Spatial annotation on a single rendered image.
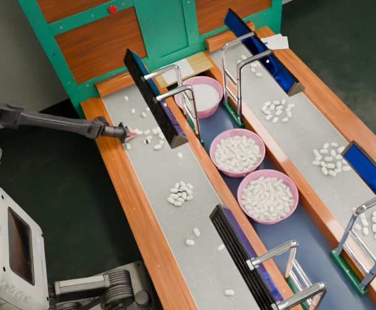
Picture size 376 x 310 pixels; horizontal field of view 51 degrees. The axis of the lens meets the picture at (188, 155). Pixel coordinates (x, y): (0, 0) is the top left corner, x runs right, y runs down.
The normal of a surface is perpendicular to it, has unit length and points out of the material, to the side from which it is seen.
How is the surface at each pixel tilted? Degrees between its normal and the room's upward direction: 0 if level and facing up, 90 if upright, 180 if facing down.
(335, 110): 0
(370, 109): 0
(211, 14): 90
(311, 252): 0
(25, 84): 90
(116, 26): 90
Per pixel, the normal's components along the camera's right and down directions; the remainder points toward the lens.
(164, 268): -0.12, -0.57
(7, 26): 0.45, 0.69
